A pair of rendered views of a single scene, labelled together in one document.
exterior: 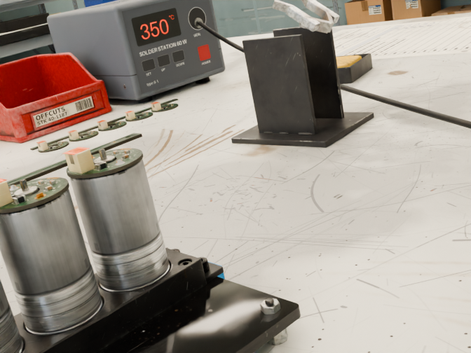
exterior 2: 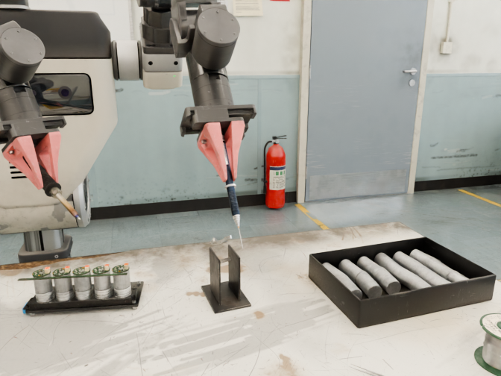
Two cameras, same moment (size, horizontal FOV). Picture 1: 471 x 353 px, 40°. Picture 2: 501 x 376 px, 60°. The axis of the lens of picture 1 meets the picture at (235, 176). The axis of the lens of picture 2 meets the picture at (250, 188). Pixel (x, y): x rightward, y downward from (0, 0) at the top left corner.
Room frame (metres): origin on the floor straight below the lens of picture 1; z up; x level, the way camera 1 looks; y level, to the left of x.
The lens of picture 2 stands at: (0.51, 0.61, 1.11)
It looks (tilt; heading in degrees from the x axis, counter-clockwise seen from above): 16 degrees down; 214
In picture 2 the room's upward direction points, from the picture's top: straight up
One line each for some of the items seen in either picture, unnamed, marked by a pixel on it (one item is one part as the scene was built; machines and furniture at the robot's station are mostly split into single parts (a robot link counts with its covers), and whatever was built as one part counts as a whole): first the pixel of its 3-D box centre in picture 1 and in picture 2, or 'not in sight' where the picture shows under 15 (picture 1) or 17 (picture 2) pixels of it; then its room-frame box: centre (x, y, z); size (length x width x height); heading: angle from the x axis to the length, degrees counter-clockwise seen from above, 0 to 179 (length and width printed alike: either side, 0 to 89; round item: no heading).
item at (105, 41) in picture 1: (135, 46); not in sight; (0.70, 0.08, 0.80); 0.15 x 0.12 x 0.10; 38
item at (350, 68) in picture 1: (322, 70); not in sight; (0.57, -0.09, 0.76); 0.07 x 0.05 x 0.02; 56
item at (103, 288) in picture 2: not in sight; (102, 284); (0.15, 0.10, 0.79); 0.02 x 0.02 x 0.05
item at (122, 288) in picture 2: not in sight; (121, 283); (0.13, 0.13, 0.79); 0.02 x 0.02 x 0.05
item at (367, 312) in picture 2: not in sight; (396, 276); (-0.15, 0.46, 0.77); 0.24 x 0.16 x 0.04; 142
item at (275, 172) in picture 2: not in sight; (276, 171); (-2.27, -1.01, 0.29); 0.16 x 0.15 x 0.55; 139
